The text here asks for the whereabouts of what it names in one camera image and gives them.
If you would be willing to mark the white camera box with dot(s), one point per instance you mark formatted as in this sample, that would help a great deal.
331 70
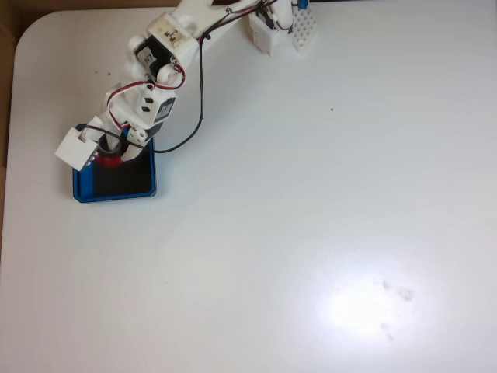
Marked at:
74 149

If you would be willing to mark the red tape roll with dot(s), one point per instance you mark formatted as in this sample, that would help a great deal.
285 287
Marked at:
110 161

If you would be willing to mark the blue square box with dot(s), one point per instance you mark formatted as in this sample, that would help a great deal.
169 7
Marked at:
77 186

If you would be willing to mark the white perforated plate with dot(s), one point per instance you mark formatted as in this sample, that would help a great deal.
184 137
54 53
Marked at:
304 31

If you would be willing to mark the black square insert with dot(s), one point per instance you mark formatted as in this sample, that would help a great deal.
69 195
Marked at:
124 178

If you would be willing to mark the small blue clamp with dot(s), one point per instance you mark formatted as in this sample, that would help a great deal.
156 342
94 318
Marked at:
303 4

